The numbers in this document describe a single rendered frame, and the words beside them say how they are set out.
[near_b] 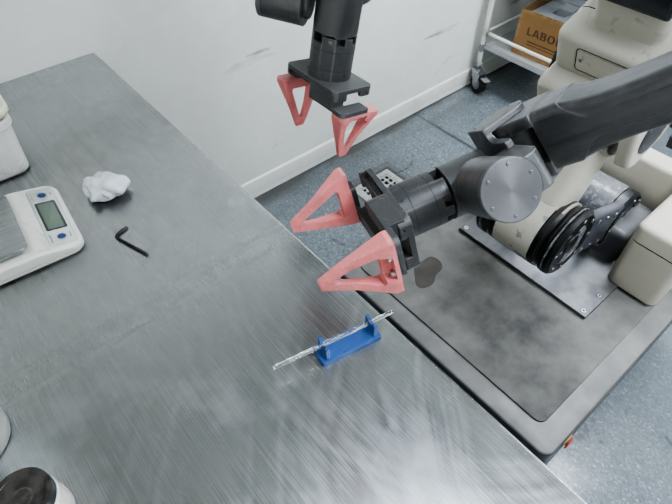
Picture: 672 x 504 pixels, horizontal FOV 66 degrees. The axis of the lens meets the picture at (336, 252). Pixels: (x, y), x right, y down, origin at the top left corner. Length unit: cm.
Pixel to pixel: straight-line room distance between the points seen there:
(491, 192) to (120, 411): 57
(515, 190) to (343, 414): 41
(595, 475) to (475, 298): 59
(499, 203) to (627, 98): 13
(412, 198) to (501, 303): 89
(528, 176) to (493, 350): 85
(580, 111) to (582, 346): 91
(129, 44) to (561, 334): 135
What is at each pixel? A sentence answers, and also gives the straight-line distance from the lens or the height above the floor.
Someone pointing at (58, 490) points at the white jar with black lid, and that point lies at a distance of 72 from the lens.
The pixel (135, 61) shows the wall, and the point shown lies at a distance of 165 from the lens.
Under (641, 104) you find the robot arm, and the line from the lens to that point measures 50.
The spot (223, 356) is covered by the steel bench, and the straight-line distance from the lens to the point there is 80.
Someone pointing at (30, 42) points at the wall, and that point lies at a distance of 154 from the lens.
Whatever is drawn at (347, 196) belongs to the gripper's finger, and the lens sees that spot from 56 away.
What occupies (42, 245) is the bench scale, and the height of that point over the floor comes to 78.
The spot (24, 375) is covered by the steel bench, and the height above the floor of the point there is 75.
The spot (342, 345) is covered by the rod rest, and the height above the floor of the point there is 76.
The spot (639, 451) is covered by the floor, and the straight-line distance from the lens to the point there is 173.
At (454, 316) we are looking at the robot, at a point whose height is 37.
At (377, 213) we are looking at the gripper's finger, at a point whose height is 109.
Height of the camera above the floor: 142
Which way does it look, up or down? 49 degrees down
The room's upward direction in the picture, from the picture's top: straight up
